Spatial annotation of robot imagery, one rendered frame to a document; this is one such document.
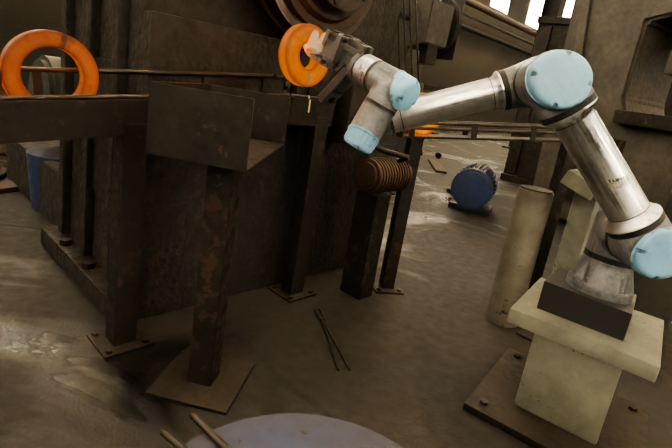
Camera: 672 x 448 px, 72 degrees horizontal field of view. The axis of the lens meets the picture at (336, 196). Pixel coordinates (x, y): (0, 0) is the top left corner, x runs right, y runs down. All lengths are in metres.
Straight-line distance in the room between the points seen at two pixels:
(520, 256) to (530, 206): 0.18
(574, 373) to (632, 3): 2.99
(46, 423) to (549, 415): 1.17
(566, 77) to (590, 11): 3.04
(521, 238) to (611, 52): 2.35
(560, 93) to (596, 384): 0.71
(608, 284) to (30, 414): 1.32
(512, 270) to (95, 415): 1.34
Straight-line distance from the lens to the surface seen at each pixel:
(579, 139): 1.09
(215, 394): 1.25
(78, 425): 1.21
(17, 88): 1.17
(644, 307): 2.07
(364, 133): 1.02
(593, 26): 4.02
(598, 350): 1.26
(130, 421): 1.20
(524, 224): 1.76
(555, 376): 1.37
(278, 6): 1.43
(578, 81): 1.05
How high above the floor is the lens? 0.77
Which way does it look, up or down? 14 degrees down
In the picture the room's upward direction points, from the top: 9 degrees clockwise
